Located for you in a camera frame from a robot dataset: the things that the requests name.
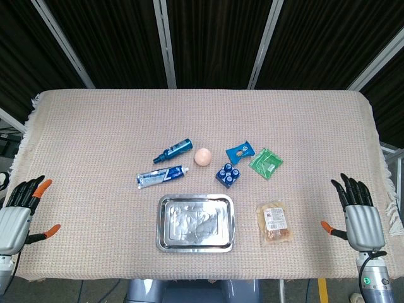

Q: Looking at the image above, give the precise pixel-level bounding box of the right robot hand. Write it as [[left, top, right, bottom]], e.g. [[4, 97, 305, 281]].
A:
[[320, 172, 388, 257]]

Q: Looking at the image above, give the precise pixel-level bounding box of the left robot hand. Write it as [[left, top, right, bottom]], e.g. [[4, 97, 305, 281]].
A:
[[0, 175, 61, 256]]

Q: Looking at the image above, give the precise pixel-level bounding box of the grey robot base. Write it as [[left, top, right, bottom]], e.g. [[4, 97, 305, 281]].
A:
[[126, 279, 263, 303]]

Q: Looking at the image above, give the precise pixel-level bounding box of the clear packaged food bag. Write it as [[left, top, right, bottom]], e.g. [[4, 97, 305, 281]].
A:
[[256, 198, 294, 247]]

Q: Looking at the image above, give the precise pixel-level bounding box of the silver metal tray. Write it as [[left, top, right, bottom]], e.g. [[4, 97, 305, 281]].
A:
[[155, 194, 236, 253]]

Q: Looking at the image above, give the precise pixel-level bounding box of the green snack packet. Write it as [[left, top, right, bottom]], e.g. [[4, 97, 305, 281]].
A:
[[249, 148, 283, 181]]

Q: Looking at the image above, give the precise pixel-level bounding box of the blue snack packet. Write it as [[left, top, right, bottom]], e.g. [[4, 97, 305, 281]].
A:
[[225, 141, 255, 165]]

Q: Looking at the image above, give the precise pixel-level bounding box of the blue white toothpaste tube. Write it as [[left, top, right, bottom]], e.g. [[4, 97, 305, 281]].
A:
[[136, 166, 190, 190]]

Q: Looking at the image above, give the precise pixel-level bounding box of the round pink bun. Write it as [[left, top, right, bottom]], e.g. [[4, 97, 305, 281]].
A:
[[194, 148, 212, 167]]

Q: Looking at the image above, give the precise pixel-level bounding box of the blue spray bottle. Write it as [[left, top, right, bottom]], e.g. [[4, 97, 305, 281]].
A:
[[153, 138, 194, 165]]

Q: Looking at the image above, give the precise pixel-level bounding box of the beige woven tablecloth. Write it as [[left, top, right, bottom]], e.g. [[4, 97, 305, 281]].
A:
[[2, 88, 399, 281]]

